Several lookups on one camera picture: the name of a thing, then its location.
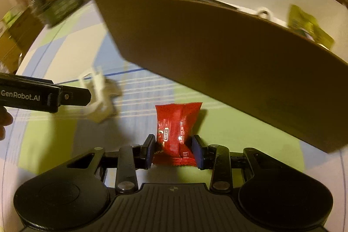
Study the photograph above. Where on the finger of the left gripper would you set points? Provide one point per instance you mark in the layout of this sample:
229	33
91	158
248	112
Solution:
74	96

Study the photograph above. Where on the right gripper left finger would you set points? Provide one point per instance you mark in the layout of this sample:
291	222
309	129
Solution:
130	159

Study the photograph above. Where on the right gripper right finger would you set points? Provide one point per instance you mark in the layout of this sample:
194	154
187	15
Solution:
216	158

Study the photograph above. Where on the red snack packet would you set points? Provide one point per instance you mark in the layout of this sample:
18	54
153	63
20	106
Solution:
175	123

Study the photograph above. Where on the white hair claw clip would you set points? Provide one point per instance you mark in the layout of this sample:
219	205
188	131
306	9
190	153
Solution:
103	91

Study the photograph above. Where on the dark green product card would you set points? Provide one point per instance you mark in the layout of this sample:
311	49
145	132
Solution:
218	3

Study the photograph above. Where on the yellow snack packet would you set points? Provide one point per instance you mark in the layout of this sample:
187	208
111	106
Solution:
307	26

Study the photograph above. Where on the person's left hand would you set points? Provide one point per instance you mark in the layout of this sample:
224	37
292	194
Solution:
6	119

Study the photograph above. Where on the checked tablecloth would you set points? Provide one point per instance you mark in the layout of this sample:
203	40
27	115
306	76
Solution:
38	141

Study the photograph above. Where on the cardboard boxes beside table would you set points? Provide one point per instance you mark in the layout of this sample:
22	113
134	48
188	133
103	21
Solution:
19	30

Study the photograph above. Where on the brown cardboard storage box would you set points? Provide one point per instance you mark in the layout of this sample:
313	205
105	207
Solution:
259	67

